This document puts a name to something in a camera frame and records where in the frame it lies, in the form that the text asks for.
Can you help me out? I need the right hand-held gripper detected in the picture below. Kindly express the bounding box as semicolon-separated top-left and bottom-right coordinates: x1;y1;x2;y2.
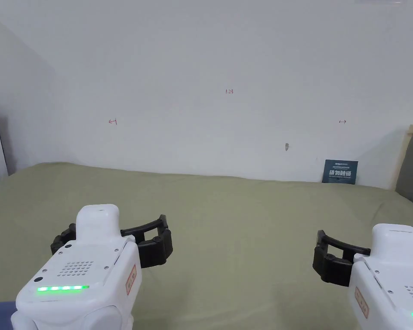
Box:
312;223;413;330

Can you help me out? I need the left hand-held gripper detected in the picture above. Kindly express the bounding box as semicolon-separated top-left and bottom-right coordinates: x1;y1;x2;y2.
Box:
11;204;174;330

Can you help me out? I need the bed with pale green sheet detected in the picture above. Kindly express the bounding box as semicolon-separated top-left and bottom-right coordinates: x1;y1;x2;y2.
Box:
0;162;413;330

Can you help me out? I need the dark blue sign card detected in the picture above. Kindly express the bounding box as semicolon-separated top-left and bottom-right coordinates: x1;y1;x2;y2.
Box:
321;159;361;186

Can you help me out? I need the dark blue garment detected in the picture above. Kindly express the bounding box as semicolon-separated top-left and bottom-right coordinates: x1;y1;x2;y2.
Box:
0;300;18;330

